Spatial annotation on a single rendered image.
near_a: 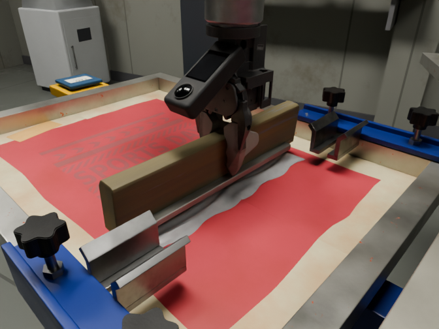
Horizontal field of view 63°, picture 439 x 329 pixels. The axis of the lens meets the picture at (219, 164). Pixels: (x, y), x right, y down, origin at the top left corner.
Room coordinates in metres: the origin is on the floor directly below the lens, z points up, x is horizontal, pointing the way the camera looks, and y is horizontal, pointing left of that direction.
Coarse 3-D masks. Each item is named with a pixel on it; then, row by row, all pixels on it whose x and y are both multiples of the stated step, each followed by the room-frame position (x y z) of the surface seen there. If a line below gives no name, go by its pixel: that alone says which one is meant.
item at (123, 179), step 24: (264, 120) 0.53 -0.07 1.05; (288, 120) 0.58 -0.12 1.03; (192, 144) 0.44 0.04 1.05; (216, 144) 0.45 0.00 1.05; (264, 144) 0.54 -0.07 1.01; (144, 168) 0.38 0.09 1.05; (168, 168) 0.39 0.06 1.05; (192, 168) 0.42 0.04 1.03; (216, 168) 0.45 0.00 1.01; (120, 192) 0.34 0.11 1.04; (144, 192) 0.36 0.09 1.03; (168, 192) 0.39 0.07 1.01; (192, 192) 0.42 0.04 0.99; (120, 216) 0.34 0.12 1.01
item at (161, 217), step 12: (288, 144) 0.58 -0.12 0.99; (264, 156) 0.53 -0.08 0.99; (276, 156) 0.55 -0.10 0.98; (240, 168) 0.49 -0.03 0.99; (252, 168) 0.50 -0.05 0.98; (216, 180) 0.45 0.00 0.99; (228, 180) 0.46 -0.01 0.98; (204, 192) 0.42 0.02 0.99; (180, 204) 0.39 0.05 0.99; (192, 204) 0.40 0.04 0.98; (156, 216) 0.37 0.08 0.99; (168, 216) 0.37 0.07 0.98
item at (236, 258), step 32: (64, 128) 0.73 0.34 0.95; (96, 128) 0.73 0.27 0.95; (32, 160) 0.58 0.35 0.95; (64, 192) 0.47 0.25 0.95; (96, 224) 0.39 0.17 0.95; (224, 224) 0.39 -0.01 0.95; (256, 224) 0.39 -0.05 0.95; (288, 224) 0.39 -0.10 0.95; (192, 256) 0.33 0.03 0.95; (224, 256) 0.33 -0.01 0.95; (256, 256) 0.33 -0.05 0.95; (288, 256) 0.33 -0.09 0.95; (192, 288) 0.28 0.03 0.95; (224, 288) 0.28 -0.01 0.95; (256, 288) 0.28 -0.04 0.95; (192, 320) 0.24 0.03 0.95; (224, 320) 0.24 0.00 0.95
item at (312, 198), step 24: (96, 120) 0.77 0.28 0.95; (120, 120) 0.77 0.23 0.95; (192, 120) 0.77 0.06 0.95; (312, 168) 0.55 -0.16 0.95; (336, 168) 0.55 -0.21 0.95; (264, 192) 0.47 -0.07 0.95; (288, 192) 0.47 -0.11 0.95; (312, 192) 0.47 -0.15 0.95; (336, 192) 0.47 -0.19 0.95; (360, 192) 0.47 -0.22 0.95; (288, 216) 0.41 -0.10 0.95; (312, 216) 0.41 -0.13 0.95; (336, 216) 0.41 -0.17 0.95
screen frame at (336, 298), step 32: (64, 96) 0.83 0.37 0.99; (96, 96) 0.86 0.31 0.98; (128, 96) 0.92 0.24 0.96; (0, 128) 0.69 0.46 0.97; (384, 160) 0.56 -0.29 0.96; (416, 160) 0.52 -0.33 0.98; (0, 192) 0.42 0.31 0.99; (416, 192) 0.42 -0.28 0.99; (0, 224) 0.35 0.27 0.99; (384, 224) 0.35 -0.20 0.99; (416, 224) 0.35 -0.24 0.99; (352, 256) 0.29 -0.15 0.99; (384, 256) 0.29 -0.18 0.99; (320, 288) 0.25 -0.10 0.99; (352, 288) 0.25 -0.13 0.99; (320, 320) 0.21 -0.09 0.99; (352, 320) 0.23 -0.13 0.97
